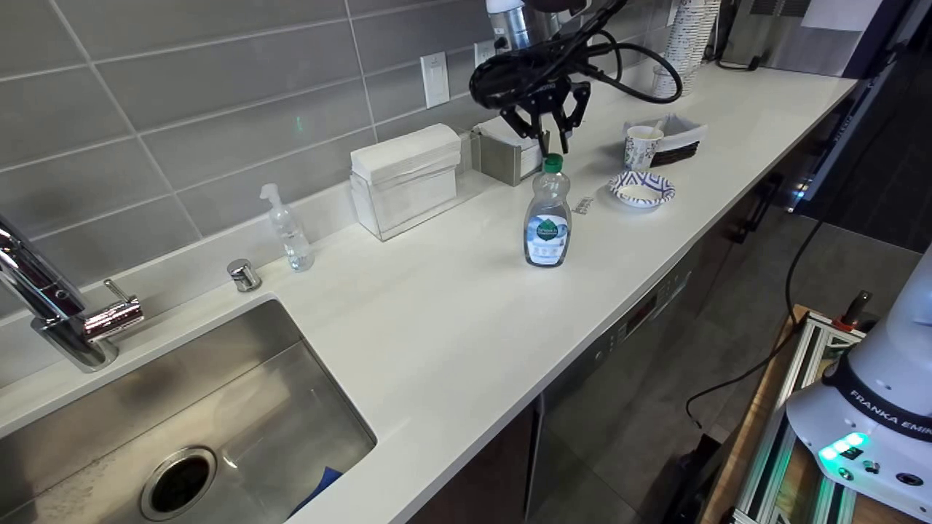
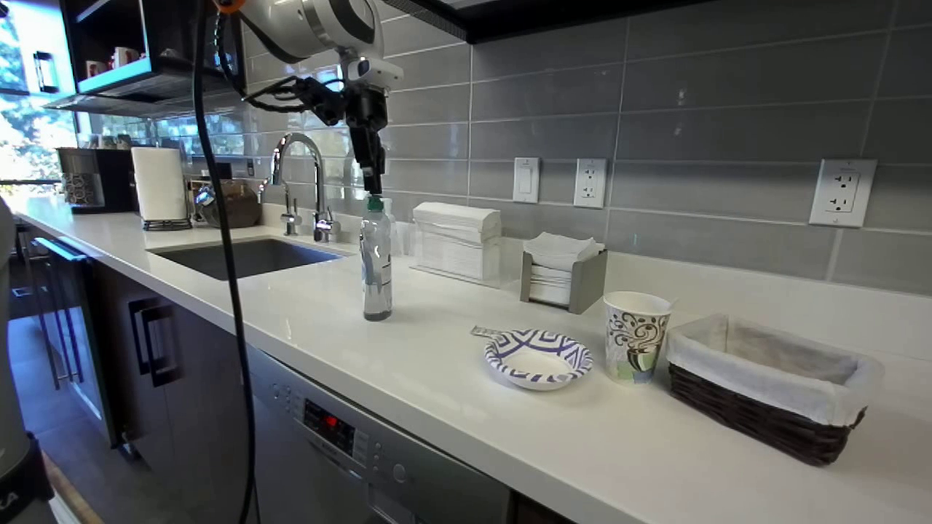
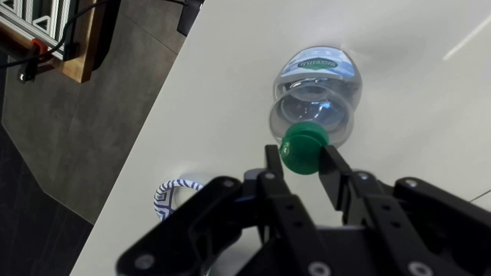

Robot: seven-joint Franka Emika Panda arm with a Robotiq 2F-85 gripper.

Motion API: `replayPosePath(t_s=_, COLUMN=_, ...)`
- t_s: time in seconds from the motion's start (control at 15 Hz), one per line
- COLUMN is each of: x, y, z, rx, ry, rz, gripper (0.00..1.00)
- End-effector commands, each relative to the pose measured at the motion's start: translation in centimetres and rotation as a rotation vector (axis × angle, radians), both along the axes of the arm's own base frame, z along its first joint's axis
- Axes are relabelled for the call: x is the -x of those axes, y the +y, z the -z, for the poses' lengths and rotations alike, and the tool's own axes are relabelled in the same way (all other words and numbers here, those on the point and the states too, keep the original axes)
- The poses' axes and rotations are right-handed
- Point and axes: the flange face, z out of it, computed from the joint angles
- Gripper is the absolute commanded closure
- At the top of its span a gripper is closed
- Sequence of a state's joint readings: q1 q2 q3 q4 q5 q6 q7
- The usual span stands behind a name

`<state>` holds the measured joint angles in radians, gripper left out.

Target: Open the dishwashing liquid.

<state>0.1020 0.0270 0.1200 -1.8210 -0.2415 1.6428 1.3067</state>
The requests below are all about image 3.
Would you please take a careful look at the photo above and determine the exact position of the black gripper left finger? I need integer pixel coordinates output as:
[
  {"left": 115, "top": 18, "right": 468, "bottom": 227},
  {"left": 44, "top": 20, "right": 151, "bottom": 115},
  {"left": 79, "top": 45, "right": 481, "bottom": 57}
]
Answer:
[{"left": 115, "top": 144, "right": 334, "bottom": 276}]

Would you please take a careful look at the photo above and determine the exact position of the black cabinet handle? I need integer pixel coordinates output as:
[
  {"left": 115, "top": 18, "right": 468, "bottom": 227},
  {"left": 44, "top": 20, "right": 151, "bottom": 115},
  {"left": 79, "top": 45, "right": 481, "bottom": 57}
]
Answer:
[{"left": 174, "top": 0, "right": 207, "bottom": 38}]

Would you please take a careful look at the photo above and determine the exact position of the clear dish liquid bottle green cap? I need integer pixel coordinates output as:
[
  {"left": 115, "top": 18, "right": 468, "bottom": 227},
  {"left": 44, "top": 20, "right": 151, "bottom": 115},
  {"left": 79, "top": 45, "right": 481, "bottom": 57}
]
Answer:
[{"left": 268, "top": 45, "right": 363, "bottom": 176}]

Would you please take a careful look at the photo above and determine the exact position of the small red clamp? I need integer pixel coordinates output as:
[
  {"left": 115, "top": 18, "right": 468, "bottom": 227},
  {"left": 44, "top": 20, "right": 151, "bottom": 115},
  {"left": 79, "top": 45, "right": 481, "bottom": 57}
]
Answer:
[{"left": 29, "top": 37, "right": 50, "bottom": 58}]

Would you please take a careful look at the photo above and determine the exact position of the white metal frame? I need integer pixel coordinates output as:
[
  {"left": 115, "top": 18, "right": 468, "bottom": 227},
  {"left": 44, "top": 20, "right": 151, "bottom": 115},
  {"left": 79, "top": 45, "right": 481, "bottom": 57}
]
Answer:
[{"left": 0, "top": 0, "right": 70, "bottom": 58}]

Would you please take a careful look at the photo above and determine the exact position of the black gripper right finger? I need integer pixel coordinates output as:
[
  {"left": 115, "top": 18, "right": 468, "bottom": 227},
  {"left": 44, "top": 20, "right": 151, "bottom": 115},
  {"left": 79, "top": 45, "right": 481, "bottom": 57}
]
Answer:
[{"left": 319, "top": 144, "right": 491, "bottom": 276}]

